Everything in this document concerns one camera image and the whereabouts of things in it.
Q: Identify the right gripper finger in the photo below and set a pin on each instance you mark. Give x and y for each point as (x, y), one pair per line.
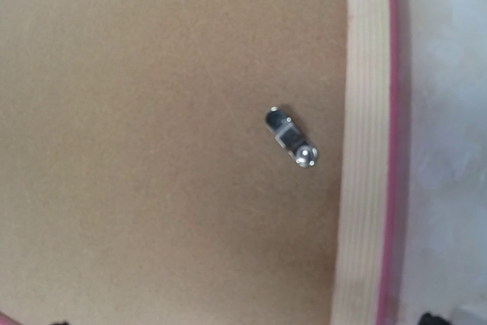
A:
(432, 319)

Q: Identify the pink wooden picture frame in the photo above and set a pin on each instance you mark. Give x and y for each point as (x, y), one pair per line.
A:
(368, 187)

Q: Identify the brown cardboard backing board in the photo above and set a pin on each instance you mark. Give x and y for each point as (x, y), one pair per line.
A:
(139, 182)

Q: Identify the metal frame turn clip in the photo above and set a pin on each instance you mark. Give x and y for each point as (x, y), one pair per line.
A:
(291, 138)

